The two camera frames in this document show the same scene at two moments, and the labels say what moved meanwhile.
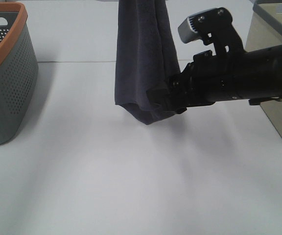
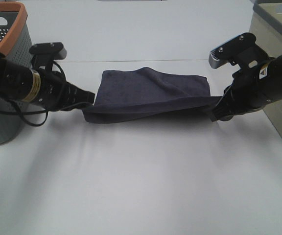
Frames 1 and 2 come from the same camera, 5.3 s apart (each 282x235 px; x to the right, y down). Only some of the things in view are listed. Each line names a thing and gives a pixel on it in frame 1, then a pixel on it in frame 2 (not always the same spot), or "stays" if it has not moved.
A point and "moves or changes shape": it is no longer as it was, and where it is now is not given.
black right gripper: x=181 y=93 -> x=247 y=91
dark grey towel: x=146 y=56 moves or changes shape
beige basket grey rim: x=274 y=23 stays
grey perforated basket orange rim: x=11 y=71 stays
